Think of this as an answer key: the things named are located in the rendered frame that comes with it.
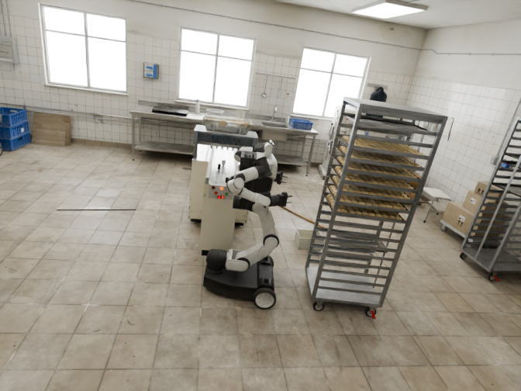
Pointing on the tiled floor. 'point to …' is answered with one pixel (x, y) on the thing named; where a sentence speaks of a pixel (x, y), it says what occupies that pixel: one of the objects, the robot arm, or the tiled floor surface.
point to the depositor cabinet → (198, 170)
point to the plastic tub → (303, 237)
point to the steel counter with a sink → (276, 128)
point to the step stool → (437, 200)
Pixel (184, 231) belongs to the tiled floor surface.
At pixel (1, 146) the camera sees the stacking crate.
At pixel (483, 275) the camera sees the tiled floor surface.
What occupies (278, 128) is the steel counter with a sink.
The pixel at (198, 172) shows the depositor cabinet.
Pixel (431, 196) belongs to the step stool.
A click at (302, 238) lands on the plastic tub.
